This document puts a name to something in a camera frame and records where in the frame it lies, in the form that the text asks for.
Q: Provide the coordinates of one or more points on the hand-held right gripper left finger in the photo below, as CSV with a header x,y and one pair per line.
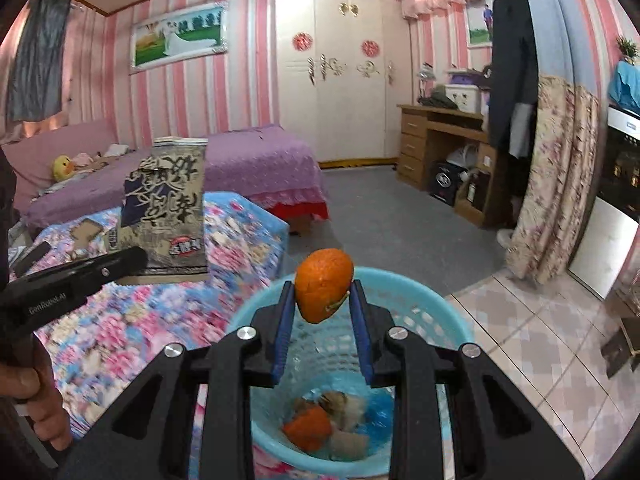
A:
x,y
282,330

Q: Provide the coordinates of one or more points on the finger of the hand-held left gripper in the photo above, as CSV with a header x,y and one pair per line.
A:
x,y
125,261

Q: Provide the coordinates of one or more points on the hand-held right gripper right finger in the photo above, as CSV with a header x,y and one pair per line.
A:
x,y
362,340

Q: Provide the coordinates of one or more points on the blue plastic mesh basket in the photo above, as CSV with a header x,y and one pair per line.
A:
x,y
430,320

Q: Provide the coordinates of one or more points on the grey printed snack bag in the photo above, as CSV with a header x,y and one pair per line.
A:
x,y
165,195

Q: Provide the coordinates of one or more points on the person's left hand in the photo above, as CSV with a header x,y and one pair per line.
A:
x,y
47,410

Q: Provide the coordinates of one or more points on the black remote control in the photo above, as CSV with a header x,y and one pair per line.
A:
x,y
31,258

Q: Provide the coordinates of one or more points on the brown cardboard piece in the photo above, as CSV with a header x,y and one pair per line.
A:
x,y
86,232

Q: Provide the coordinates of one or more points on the blue floral tablecloth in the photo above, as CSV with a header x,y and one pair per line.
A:
x,y
150,340

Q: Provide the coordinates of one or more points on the orange peel piece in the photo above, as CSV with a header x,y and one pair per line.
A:
x,y
307,430

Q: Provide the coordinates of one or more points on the pink plush toy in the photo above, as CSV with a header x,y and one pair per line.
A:
x,y
84,159

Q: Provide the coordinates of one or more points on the yellow duck plush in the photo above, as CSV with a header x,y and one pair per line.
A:
x,y
65,167

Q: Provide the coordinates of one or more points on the pink pillow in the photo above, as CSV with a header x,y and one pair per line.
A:
x,y
50,142

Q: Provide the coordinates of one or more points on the bed with purple cover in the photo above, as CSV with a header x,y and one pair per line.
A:
x,y
250,160

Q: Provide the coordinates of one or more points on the white basin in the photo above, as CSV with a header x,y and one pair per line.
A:
x,y
505,237

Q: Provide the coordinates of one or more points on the black printed box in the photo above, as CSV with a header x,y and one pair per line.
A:
x,y
445,182

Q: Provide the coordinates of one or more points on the tall black box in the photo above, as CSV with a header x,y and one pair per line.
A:
x,y
481,190

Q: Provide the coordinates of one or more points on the wooden desk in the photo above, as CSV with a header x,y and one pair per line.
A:
x,y
415,145

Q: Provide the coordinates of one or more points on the white appliance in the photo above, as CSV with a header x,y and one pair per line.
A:
x,y
462,155

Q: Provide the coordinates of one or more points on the grey curtain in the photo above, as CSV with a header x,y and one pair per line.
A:
x,y
37,60

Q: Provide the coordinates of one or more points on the framed wedding photo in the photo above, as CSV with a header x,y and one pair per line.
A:
x,y
175,35

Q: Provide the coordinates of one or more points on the white wardrobe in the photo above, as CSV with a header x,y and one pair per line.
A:
x,y
340,105

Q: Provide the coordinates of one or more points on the dark clothes pile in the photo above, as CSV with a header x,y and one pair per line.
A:
x,y
440,99

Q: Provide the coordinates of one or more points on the dark wooden stool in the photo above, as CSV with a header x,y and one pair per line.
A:
x,y
620,347

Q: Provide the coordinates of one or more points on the grey hanging shirt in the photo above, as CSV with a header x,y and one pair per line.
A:
x,y
520,132

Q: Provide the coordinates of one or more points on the blue floral door curtain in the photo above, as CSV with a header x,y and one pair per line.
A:
x,y
560,170

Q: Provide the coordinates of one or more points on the white black water dispenser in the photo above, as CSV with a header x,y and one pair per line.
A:
x,y
605,240

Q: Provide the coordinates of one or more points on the white purple storage box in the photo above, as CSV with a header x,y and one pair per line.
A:
x,y
462,95

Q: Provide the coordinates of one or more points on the desk lamp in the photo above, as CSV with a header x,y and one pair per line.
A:
x,y
425,74

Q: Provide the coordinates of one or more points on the dark hanging coat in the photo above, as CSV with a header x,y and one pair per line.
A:
x,y
512,60

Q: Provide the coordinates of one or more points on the blue cloth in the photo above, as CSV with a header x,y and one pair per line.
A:
x,y
627,87

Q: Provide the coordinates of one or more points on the small green plant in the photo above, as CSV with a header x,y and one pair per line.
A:
x,y
627,49

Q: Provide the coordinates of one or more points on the small wall picture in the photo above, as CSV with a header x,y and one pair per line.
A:
x,y
477,20

